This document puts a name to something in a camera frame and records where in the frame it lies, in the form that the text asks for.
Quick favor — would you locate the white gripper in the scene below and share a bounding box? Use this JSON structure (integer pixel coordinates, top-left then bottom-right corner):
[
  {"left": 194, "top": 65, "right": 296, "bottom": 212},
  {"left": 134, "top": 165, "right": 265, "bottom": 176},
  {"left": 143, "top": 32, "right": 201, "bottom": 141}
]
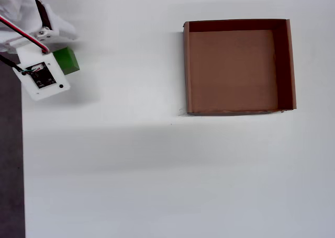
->
[{"left": 0, "top": 0, "right": 79, "bottom": 53}]

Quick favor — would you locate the green cube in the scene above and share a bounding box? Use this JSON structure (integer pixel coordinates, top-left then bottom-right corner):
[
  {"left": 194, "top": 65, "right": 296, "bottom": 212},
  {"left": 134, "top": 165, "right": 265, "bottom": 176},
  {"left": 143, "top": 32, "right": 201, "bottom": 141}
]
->
[{"left": 53, "top": 46, "right": 80, "bottom": 76}]

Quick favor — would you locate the brown cardboard box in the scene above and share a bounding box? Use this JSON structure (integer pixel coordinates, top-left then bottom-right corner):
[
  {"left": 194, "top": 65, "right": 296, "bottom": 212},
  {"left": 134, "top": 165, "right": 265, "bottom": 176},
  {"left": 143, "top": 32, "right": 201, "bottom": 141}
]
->
[{"left": 182, "top": 18, "right": 297, "bottom": 116}]

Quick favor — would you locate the red black servo cable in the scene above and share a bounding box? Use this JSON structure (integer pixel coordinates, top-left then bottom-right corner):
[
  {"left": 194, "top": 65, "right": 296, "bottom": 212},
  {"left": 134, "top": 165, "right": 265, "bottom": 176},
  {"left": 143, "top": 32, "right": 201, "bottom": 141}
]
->
[{"left": 0, "top": 15, "right": 50, "bottom": 55}]

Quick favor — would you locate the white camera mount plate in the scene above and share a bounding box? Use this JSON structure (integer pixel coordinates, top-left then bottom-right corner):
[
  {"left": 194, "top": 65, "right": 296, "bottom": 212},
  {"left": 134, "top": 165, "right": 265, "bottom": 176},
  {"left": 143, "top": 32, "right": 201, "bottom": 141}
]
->
[{"left": 12, "top": 43, "right": 71, "bottom": 102}]

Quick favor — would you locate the black camera circuit board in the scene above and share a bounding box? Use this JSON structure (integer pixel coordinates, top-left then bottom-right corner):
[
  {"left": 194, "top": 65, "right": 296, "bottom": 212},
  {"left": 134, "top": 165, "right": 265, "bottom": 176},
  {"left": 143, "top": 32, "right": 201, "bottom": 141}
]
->
[{"left": 26, "top": 62, "right": 57, "bottom": 89}]

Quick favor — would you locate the black camera cable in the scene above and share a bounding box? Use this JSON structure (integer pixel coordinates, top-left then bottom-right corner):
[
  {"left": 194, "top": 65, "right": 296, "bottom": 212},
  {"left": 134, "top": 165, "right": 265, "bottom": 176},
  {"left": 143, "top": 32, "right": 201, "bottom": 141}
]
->
[{"left": 0, "top": 54, "right": 36, "bottom": 74}]

